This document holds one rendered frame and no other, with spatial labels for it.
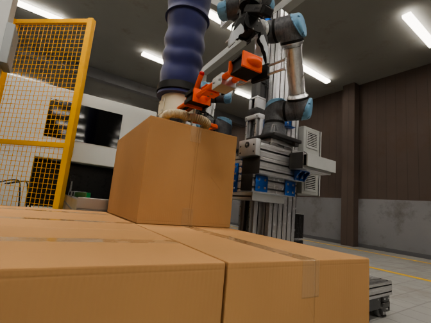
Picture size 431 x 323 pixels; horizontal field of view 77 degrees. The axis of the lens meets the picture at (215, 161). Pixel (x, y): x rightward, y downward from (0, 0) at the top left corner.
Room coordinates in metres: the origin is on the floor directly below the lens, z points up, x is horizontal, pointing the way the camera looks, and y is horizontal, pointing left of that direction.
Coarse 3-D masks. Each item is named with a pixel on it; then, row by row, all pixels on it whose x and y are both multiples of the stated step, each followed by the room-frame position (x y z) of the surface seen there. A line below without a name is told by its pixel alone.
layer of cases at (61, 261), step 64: (0, 256) 0.36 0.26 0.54; (64, 256) 0.39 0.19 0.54; (128, 256) 0.43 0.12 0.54; (192, 256) 0.48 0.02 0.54; (256, 256) 0.53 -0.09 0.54; (320, 256) 0.61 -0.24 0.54; (0, 320) 0.32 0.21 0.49; (64, 320) 0.35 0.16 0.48; (128, 320) 0.38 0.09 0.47; (192, 320) 0.43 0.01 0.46; (256, 320) 0.49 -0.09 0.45; (320, 320) 0.57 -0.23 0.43
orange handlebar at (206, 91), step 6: (252, 60) 0.75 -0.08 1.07; (258, 60) 0.75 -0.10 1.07; (258, 66) 0.77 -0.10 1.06; (234, 78) 0.88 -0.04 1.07; (210, 84) 0.95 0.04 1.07; (204, 90) 0.99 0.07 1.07; (210, 90) 1.03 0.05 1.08; (198, 96) 1.05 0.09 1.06; (210, 96) 1.03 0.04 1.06; (216, 96) 1.02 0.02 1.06; (180, 108) 1.22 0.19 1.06; (192, 108) 1.20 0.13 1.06; (210, 126) 1.46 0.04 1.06; (216, 126) 1.48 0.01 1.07
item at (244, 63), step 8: (240, 56) 0.77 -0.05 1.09; (248, 56) 0.75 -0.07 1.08; (256, 56) 0.77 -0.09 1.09; (232, 64) 0.82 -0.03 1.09; (240, 64) 0.78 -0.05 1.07; (248, 64) 0.75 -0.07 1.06; (232, 72) 0.80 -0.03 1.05; (240, 72) 0.79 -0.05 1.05; (248, 72) 0.79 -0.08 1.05; (256, 72) 0.78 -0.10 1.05; (248, 80) 0.84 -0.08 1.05
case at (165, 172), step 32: (160, 128) 1.00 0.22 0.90; (192, 128) 1.07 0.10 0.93; (128, 160) 1.20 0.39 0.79; (160, 160) 1.01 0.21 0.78; (192, 160) 1.07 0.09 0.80; (224, 160) 1.15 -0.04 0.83; (128, 192) 1.13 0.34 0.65; (160, 192) 1.01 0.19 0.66; (192, 192) 1.08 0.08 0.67; (224, 192) 1.16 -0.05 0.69; (160, 224) 1.02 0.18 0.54; (192, 224) 1.09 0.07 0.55; (224, 224) 1.16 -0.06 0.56
